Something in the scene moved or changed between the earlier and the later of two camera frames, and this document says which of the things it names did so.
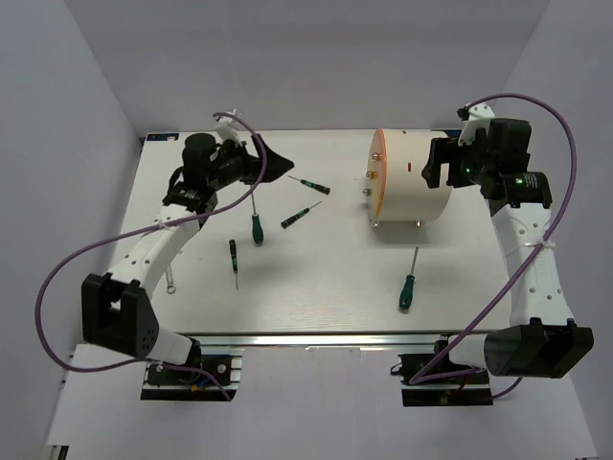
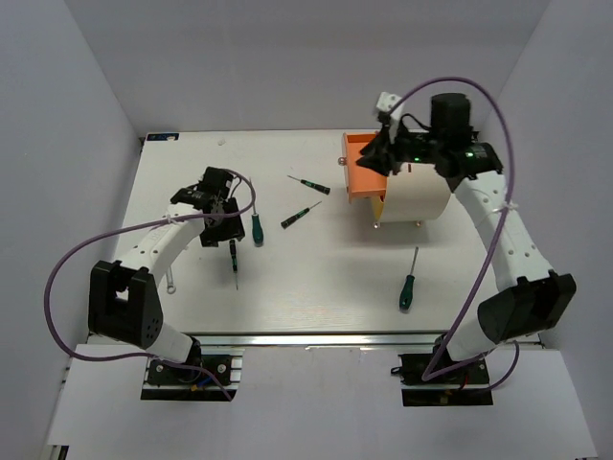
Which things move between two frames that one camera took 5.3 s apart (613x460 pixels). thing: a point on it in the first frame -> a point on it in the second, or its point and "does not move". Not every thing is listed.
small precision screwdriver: (234, 261) does not move
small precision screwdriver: (311, 184) does not move
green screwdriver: (407, 290) does not move
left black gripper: (253, 164) -> (234, 229)
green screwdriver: (257, 231) does not move
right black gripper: (441, 151) -> (379, 149)
